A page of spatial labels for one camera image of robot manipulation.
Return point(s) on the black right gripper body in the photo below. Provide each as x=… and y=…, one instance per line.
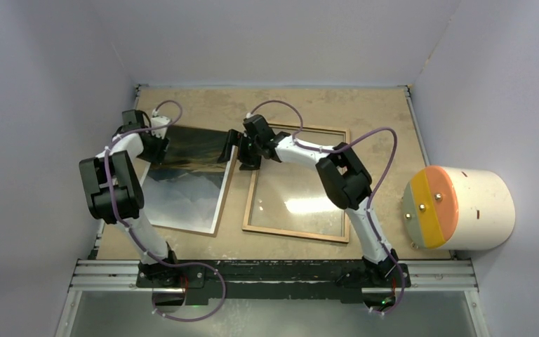
x=250, y=151

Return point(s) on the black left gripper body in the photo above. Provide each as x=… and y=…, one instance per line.
x=153, y=154

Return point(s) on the grey landscape photo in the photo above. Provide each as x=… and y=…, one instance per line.
x=190, y=144

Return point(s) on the clear acrylic sheet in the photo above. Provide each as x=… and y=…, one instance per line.
x=297, y=195

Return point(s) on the black wooden picture frame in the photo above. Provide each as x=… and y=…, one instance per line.
x=297, y=186

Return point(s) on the brown frame backing board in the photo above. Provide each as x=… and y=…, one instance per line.
x=189, y=197

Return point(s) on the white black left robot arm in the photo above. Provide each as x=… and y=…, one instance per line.
x=114, y=193

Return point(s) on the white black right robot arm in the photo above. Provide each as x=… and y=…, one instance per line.
x=345, y=180

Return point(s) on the white cylinder with orange lid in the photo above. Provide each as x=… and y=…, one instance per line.
x=457, y=209

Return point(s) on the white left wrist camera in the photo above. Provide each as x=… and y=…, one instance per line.
x=160, y=126

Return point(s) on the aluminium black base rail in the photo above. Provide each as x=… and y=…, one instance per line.
x=348, y=281

